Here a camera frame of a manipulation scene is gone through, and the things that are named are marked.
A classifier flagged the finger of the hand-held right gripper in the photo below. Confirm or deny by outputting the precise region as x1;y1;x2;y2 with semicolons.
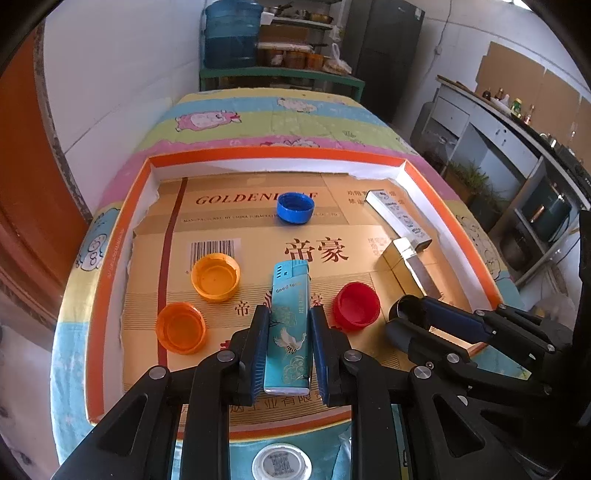
385;319;555;402
388;294;575;365

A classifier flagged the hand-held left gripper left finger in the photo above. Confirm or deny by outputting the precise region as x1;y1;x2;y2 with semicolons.
51;305;271;480

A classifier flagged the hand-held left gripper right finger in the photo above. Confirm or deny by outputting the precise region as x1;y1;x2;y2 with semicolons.
308;305;532;480

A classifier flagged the teal crane-print lighter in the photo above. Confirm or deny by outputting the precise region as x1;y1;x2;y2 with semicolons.
263;259;311;395

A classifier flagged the red bottle cap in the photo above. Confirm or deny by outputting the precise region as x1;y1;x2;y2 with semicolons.
333;282;382;330

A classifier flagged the gold lighter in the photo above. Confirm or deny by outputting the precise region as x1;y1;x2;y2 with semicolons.
378;237;445;301

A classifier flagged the orange bottle cap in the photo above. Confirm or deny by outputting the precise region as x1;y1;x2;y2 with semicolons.
156;302;207;354

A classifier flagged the white cartoon-print lighter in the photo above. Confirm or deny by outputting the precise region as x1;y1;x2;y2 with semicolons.
365;188;433;252

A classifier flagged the blue bottle cap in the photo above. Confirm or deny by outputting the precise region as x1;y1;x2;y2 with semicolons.
276;191;316;225

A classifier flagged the shallow orange-rimmed box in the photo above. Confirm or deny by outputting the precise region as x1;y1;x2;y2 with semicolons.
85;147;504;444

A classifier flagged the yellow-orange bottle cap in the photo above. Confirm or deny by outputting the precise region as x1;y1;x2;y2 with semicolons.
191;252;242;303

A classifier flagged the white bottle cap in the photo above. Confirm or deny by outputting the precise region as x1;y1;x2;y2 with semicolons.
252;443;311;480

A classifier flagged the planter with grass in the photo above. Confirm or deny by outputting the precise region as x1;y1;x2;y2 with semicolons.
445;161;506;217

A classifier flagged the brown cardboard liner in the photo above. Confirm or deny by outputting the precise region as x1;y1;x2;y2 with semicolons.
121;172;490;435

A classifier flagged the white counter cabinet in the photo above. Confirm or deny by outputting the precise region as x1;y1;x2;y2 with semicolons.
416;76;591;287

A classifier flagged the printed cartoon blanket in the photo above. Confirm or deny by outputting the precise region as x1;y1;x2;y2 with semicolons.
48;88;518;480

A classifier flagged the cardboard sheet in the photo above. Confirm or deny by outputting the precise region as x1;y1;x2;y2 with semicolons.
475;41;591;121

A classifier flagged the brown wooden door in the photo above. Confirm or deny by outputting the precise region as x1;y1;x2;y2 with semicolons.
0;28;93;333

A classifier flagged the dark refrigerator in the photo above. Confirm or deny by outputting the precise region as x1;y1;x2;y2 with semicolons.
344;0;426;124

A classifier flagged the green metal shelf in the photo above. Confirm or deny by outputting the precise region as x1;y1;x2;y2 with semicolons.
199;0;365;104

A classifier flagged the plastic bag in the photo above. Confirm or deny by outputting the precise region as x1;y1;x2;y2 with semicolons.
323;44;352;75

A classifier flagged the blue water jug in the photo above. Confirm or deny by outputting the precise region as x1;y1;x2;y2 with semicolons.
204;0;262;70

